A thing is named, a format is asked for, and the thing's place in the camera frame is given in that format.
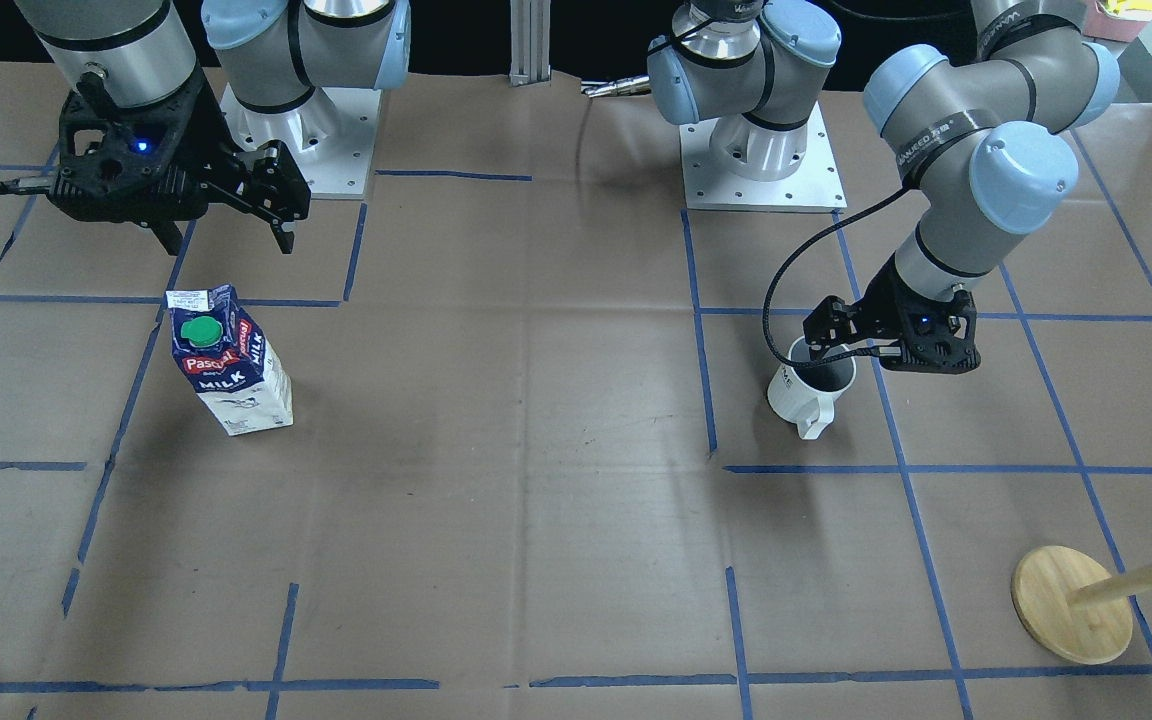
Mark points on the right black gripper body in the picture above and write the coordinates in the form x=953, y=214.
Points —
x=218, y=157

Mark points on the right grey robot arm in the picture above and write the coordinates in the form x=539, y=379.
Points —
x=275, y=53

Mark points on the wooden mug tree stand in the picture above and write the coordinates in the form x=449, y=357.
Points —
x=1074, y=606

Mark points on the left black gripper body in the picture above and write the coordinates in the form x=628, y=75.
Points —
x=881, y=303

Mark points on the blue white milk carton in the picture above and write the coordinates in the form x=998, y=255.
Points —
x=229, y=361

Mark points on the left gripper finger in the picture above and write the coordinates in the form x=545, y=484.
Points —
x=834, y=321
x=871, y=350

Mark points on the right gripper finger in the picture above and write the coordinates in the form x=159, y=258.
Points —
x=265, y=183
x=168, y=234

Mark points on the white ceramic mug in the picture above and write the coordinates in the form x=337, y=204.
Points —
x=806, y=397

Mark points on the aluminium frame post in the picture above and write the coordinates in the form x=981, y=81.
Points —
x=529, y=38

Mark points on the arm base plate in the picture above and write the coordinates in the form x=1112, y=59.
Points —
x=332, y=137
x=731, y=165

